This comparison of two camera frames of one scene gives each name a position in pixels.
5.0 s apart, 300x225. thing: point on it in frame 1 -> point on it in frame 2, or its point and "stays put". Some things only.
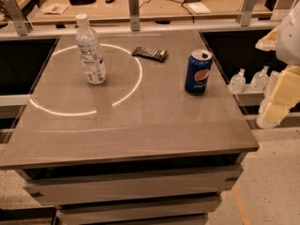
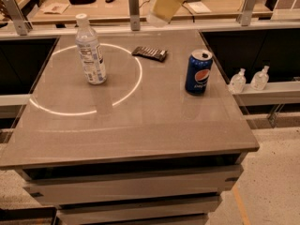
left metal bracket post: x=22 y=26 stays put
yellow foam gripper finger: x=281 y=92 -> x=167 y=1
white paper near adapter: x=199 y=7 stays put
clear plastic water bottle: x=89 y=52 stays put
